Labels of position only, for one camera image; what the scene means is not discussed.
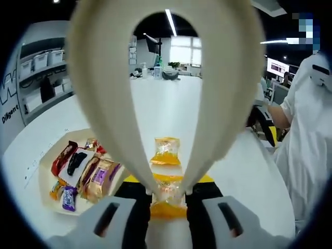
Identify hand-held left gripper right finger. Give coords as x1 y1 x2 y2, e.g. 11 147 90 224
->
185 174 286 249

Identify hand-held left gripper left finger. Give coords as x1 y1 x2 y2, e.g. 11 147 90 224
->
49 175 153 249

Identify yellow pastry food packet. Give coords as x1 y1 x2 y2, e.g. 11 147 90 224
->
149 173 188 220
150 136 182 165

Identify large gold purple food packet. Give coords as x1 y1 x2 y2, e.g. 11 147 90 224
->
82 158 122 203

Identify purple candy food packet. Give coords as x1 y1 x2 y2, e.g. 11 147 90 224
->
62 186 78 212

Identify maroon snack food packet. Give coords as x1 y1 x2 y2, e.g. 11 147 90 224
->
79 155 101 182

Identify orange gold candy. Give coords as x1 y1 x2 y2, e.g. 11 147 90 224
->
49 180 65 200

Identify small black glossy item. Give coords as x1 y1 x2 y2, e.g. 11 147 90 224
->
67 152 88 177

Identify small red snack packet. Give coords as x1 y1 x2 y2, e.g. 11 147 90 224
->
94 141 107 154

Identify long red snack bar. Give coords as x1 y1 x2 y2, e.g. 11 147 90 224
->
51 141 78 177

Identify cream hexagonal container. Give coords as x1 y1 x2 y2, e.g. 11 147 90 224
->
38 129 125 216

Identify cream plastic food tongs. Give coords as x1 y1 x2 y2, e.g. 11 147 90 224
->
66 0 267 196

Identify person in white shirt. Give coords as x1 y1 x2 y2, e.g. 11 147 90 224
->
274 51 332 231

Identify ceiling strip light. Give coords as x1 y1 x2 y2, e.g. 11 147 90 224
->
164 9 178 37
260 38 288 45

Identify white neck-worn device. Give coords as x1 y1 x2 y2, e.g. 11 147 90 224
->
308 56 332 92

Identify bright window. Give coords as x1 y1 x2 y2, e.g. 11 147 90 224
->
170 36 203 68

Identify ceiling air conditioner vent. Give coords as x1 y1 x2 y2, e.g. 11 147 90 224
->
251 0 283 18

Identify grey curved object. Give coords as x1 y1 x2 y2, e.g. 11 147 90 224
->
162 71 180 81

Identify group of ceiling spotlights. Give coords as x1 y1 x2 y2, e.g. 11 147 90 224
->
53 0 288 60

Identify grey shelf unit with boxes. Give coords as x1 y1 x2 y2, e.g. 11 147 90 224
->
129 35 138 65

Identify stacked small white cartons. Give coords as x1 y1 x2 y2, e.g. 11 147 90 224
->
53 77 72 96

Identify large white carton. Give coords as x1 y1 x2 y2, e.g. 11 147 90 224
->
25 94 43 113

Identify black bag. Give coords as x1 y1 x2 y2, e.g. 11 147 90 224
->
40 76 56 104

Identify grey metal shelf unit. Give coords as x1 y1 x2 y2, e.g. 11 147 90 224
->
17 36 76 125

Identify white storage box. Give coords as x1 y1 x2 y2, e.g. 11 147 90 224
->
20 59 34 78
33 51 50 71
49 49 64 65

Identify wall screen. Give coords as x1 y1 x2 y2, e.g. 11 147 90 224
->
267 57 291 78

